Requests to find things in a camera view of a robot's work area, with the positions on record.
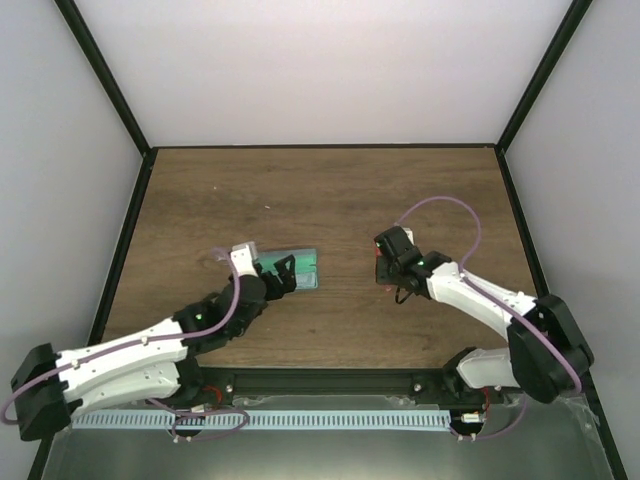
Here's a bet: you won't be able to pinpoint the teal glasses case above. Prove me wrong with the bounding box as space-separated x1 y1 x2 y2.
258 248 319 291

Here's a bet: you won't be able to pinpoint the red transparent sunglasses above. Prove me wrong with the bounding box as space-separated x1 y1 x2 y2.
374 241 392 291

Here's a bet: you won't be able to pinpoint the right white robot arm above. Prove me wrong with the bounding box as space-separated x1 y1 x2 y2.
374 226 594 404

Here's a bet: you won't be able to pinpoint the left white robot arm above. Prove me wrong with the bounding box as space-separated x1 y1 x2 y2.
1 244 297 442

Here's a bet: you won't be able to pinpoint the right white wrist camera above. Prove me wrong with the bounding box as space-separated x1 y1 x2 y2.
402 227 415 245

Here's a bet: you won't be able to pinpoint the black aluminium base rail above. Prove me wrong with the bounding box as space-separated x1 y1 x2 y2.
202 367 493 405

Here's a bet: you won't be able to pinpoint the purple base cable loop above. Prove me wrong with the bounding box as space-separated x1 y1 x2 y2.
169 408 251 444

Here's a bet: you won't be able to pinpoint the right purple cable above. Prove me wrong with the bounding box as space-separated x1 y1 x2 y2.
394 195 584 441

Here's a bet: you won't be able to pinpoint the light blue slotted cable duct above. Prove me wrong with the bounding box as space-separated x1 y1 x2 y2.
72 410 451 432

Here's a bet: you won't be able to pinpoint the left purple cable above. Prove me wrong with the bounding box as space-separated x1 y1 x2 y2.
0 246 244 426

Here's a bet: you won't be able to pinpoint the black enclosure frame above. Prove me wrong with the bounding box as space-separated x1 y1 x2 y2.
27 0 626 480

